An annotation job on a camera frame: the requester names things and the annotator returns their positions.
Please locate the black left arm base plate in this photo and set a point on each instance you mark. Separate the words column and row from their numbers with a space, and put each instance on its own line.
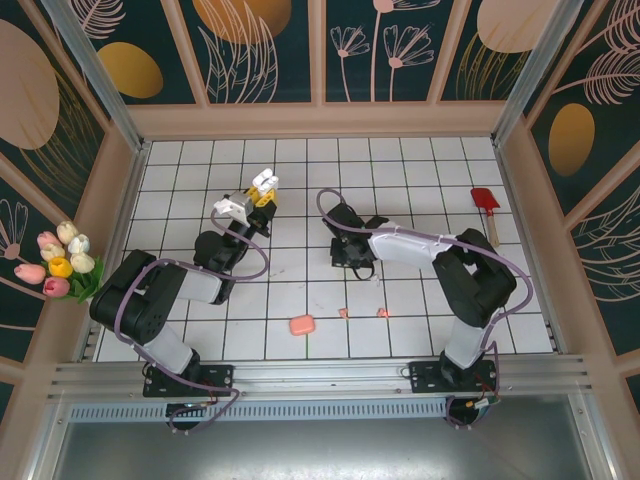
column 220, row 377

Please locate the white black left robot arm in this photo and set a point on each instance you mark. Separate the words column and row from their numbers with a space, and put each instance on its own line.
column 150, row 310

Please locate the grey metal bottom panel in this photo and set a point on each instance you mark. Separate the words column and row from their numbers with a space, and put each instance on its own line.
column 320, row 450

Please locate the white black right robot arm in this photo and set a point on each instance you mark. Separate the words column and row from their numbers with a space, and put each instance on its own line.
column 410, row 250

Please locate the small pink scrap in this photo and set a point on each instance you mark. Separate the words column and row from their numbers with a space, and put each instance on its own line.
column 344, row 313
column 383, row 313

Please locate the pink earbuds charging case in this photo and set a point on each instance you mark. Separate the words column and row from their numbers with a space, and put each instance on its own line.
column 302, row 325

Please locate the artificial tulip bouquet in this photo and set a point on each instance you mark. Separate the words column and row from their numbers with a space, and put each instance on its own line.
column 60, row 267

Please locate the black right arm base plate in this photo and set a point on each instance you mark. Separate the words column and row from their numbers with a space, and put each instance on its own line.
column 425, row 377

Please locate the white earbuds charging case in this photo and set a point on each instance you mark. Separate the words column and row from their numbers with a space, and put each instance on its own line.
column 265, row 180

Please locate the aluminium frame rail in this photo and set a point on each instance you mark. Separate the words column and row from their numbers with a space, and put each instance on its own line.
column 320, row 380

